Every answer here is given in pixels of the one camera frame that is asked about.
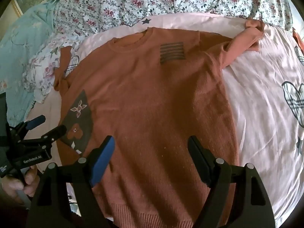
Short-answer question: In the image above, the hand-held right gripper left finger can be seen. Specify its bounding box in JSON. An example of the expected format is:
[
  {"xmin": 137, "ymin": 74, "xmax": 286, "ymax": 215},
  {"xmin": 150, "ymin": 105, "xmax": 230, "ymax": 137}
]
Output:
[{"xmin": 27, "ymin": 135, "xmax": 116, "ymax": 228}]

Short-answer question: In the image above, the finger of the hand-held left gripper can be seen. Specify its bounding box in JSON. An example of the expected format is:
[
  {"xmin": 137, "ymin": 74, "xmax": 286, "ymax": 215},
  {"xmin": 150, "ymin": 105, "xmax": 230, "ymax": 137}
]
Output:
[
  {"xmin": 18, "ymin": 125, "xmax": 67, "ymax": 148},
  {"xmin": 14, "ymin": 115, "xmax": 46, "ymax": 136}
]

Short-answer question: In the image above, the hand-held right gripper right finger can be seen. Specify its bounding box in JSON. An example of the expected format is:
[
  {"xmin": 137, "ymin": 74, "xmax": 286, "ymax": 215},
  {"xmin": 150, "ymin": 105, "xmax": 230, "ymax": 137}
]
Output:
[{"xmin": 188, "ymin": 135, "xmax": 276, "ymax": 228}]

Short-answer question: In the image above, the orange knit sweater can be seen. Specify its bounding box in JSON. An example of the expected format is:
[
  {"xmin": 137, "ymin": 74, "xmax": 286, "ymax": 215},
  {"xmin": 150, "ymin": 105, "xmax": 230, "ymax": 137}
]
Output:
[{"xmin": 54, "ymin": 19, "xmax": 266, "ymax": 228}]

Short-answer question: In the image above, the person's left hand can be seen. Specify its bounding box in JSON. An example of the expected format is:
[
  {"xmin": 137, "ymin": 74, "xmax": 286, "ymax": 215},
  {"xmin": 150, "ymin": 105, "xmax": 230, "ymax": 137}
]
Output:
[{"xmin": 0, "ymin": 165, "xmax": 41, "ymax": 198}]

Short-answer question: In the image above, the pink bed sheet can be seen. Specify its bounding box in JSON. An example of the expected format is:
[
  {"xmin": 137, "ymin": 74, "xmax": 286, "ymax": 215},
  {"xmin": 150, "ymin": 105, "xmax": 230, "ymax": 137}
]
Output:
[{"xmin": 28, "ymin": 14, "xmax": 304, "ymax": 228}]

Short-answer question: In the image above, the light blue floral blanket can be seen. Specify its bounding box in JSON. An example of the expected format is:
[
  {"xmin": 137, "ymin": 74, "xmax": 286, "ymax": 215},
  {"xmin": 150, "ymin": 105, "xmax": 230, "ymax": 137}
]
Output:
[{"xmin": 0, "ymin": 1, "xmax": 58, "ymax": 121}]

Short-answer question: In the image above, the green framed picture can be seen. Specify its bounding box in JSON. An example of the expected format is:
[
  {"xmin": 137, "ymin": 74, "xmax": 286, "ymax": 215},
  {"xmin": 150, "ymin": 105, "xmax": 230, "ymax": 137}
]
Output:
[{"xmin": 11, "ymin": 0, "xmax": 51, "ymax": 19}]

